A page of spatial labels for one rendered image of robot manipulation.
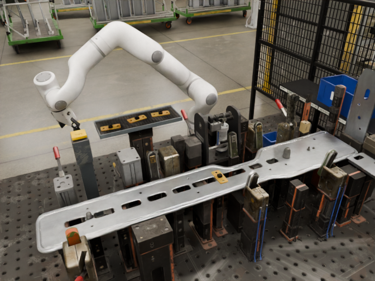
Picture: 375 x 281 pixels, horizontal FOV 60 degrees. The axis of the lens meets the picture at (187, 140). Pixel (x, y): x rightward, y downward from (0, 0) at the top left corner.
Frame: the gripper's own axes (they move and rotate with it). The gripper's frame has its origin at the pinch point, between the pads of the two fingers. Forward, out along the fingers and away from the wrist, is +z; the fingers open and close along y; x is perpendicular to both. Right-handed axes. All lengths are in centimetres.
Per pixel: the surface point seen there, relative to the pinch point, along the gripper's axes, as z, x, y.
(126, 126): -10.2, -7.1, -30.7
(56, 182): -10.1, 28.3, -23.2
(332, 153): -9, -34, -111
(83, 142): -10.9, 8.8, -20.2
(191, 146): -3, -15, -58
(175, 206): -5, 14, -67
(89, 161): -1.4, 11.6, -21.9
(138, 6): 288, -504, 371
